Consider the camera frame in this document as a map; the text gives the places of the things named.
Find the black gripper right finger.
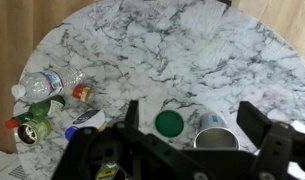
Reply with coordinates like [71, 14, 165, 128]
[236, 100, 295, 180]

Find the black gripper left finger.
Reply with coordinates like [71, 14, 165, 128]
[51, 99, 147, 180]

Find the silver metal cup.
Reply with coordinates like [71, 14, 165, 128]
[193, 126, 241, 151]

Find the round green lid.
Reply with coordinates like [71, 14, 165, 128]
[154, 109, 185, 138]

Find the white paper sheet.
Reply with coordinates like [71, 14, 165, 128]
[290, 119, 305, 135]

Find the white bottle with blue cap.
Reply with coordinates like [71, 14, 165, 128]
[64, 109, 107, 142]

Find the small red-capped spice jar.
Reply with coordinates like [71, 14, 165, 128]
[71, 83, 95, 104]

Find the yellow snack package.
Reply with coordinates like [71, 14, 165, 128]
[95, 162, 120, 180]

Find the clear plastic water bottle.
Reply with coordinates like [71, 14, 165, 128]
[10, 66, 85, 101]

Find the green bottle with red cap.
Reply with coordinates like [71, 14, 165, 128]
[5, 95, 66, 130]

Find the open green tin can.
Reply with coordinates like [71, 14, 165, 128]
[15, 118, 53, 146]

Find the white baseboard vent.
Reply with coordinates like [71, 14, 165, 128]
[0, 146, 28, 180]

